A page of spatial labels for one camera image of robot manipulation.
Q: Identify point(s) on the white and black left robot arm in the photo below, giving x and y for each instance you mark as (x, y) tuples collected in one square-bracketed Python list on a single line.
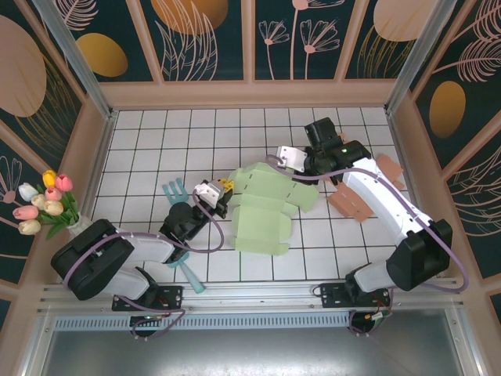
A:
[(152, 248)]

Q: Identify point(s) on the pink paper box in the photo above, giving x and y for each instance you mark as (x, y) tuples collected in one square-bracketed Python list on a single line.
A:
[(348, 203)]

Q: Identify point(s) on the aluminium mounting rail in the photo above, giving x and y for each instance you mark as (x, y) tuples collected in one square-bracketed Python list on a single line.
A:
[(254, 297)]

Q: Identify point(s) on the green paper box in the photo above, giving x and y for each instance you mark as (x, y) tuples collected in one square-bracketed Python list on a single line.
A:
[(258, 219)]

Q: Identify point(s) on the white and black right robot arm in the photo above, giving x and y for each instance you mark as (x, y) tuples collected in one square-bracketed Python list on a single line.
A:
[(372, 196)]

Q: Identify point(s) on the teal toy garden fork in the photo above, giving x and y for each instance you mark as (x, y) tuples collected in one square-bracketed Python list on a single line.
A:
[(176, 194)]

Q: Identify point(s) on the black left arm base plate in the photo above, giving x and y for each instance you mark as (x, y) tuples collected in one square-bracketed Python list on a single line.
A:
[(174, 297)]

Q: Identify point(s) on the artificial tulip bouquet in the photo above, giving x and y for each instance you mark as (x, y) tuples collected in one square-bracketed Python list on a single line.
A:
[(47, 199)]

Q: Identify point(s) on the white vase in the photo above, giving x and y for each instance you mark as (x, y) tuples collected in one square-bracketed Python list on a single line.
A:
[(80, 227)]

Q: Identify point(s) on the aluminium frame post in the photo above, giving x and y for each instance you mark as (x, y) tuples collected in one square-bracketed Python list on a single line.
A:
[(78, 66), (415, 55)]

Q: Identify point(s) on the teal toy shovel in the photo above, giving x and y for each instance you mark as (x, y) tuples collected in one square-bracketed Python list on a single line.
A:
[(193, 278)]

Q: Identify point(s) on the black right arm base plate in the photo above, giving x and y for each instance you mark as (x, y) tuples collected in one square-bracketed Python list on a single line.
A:
[(332, 297)]

